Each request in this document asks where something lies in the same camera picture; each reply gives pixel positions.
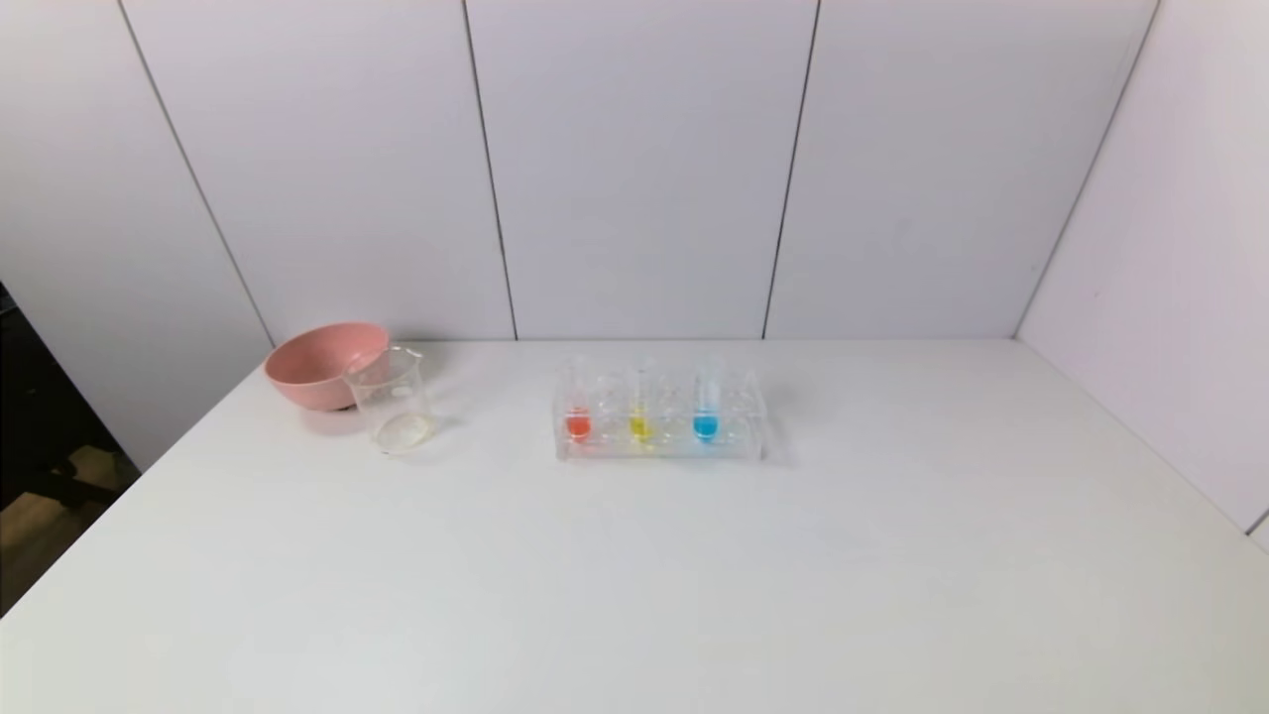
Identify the dark background furniture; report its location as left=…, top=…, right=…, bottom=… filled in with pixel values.
left=0, top=283, right=141, bottom=509

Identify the clear acrylic test tube rack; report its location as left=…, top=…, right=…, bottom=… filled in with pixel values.
left=552, top=365, right=770, bottom=464

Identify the pink plastic bowl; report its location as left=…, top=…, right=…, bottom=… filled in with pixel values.
left=263, top=320, right=391, bottom=413

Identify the test tube with red pigment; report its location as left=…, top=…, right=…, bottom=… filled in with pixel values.
left=562, top=356, right=595, bottom=444

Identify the clear glass beaker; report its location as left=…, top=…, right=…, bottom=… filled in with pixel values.
left=342, top=346, right=438, bottom=457

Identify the test tube with blue pigment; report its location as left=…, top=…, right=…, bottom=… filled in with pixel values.
left=693, top=354, right=726, bottom=444

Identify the test tube with yellow pigment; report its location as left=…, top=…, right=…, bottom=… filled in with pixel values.
left=627, top=358, right=656, bottom=445

